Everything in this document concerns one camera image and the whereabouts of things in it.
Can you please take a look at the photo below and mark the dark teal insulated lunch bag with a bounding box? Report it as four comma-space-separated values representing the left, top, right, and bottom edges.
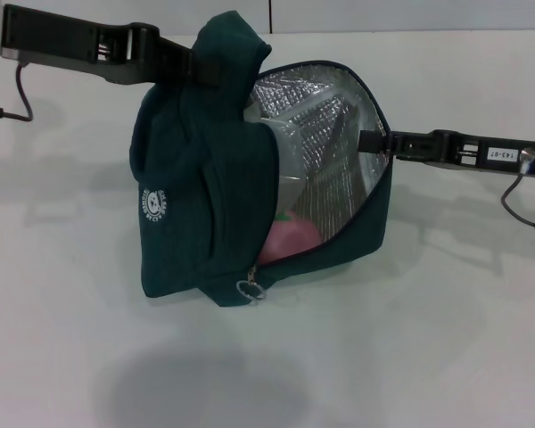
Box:
128, 12, 391, 309

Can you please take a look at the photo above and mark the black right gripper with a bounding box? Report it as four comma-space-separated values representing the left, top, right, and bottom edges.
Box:
358, 128, 535, 177

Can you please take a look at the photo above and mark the grey right gripper cable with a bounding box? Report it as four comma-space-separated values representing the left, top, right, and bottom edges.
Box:
500, 171, 535, 234

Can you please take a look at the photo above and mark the pink toy peach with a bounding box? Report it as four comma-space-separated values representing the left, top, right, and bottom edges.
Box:
258, 212, 321, 265

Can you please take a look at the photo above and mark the metal zipper pull ring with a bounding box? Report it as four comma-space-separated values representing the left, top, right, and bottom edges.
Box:
235, 266, 268, 303

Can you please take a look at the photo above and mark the clear plastic blue-rimmed food container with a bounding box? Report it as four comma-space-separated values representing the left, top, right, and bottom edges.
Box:
243, 88, 341, 215

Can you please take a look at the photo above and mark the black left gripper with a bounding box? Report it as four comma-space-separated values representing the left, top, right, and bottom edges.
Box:
1, 4, 167, 86

